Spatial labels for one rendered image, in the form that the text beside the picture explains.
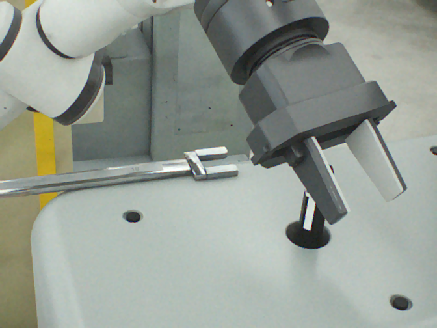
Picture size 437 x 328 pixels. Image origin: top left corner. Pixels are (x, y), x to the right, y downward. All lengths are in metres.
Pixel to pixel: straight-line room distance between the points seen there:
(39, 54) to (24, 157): 1.83
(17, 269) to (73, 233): 2.26
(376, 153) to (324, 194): 0.06
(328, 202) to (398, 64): 4.88
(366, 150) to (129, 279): 0.21
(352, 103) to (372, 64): 4.78
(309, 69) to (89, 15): 0.24
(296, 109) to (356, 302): 0.15
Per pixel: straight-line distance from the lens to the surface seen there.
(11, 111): 0.86
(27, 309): 3.04
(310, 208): 0.62
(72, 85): 0.79
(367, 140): 0.59
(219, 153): 0.72
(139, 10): 0.70
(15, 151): 2.58
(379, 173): 0.59
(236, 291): 0.58
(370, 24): 5.97
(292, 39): 0.58
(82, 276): 0.59
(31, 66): 0.78
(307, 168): 0.56
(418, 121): 4.77
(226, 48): 0.59
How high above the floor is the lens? 2.29
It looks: 34 degrees down
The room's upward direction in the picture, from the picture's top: 5 degrees clockwise
